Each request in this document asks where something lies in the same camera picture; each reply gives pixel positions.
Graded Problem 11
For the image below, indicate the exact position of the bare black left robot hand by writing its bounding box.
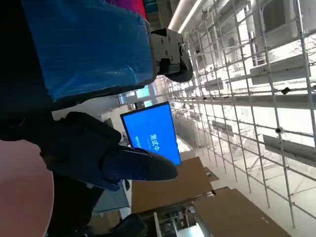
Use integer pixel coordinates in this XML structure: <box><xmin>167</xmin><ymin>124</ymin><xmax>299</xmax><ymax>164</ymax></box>
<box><xmin>0</xmin><ymin>0</ymin><xmax>194</xmax><ymax>191</ymax></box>

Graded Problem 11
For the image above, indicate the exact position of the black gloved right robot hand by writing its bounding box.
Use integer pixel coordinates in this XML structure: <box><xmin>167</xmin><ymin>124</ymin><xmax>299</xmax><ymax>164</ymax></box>
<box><xmin>46</xmin><ymin>177</ymin><xmax>149</xmax><ymax>237</ymax></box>

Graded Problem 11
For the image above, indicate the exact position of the pink bowl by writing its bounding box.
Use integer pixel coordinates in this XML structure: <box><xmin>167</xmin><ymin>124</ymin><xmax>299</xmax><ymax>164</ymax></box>
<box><xmin>0</xmin><ymin>139</ymin><xmax>54</xmax><ymax>237</ymax></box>

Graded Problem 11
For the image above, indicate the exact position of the brown cardboard panel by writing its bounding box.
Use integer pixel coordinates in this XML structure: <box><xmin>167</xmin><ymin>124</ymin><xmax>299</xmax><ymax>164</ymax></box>
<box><xmin>130</xmin><ymin>157</ymin><xmax>220</xmax><ymax>214</ymax></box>
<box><xmin>192</xmin><ymin>186</ymin><xmax>293</xmax><ymax>237</ymax></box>

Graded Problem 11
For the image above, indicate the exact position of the blue monitor screen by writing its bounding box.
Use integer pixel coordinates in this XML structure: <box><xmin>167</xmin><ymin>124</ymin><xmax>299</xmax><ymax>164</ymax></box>
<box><xmin>120</xmin><ymin>101</ymin><xmax>182</xmax><ymax>166</ymax></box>

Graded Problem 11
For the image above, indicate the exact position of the ceiling light strip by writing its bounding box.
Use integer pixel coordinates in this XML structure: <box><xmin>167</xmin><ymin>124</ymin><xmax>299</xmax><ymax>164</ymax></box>
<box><xmin>167</xmin><ymin>0</ymin><xmax>207</xmax><ymax>33</ymax></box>

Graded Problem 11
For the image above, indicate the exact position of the white ceiling air conditioner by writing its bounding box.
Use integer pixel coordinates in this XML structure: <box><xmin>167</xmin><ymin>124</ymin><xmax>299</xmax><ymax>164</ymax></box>
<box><xmin>256</xmin><ymin>0</ymin><xmax>303</xmax><ymax>40</ymax></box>

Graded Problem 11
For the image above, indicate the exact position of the white metal truss frame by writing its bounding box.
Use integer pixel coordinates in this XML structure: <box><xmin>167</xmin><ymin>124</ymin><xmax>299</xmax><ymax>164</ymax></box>
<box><xmin>158</xmin><ymin>0</ymin><xmax>316</xmax><ymax>228</ymax></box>

